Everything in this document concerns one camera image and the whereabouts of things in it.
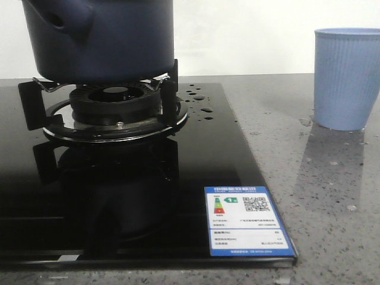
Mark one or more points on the black right gas burner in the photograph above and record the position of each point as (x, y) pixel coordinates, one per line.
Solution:
(80, 133)

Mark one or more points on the black glass gas stove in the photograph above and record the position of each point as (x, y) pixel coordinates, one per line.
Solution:
(130, 205)

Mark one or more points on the dark blue pot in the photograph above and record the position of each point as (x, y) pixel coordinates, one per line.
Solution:
(83, 42)

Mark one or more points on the light blue ribbed cup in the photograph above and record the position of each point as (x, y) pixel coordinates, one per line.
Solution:
(346, 76)

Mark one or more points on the blue energy label sticker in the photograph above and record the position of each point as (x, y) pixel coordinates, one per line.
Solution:
(243, 222)

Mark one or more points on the black right pot support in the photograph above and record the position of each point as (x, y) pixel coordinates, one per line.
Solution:
(32, 107)

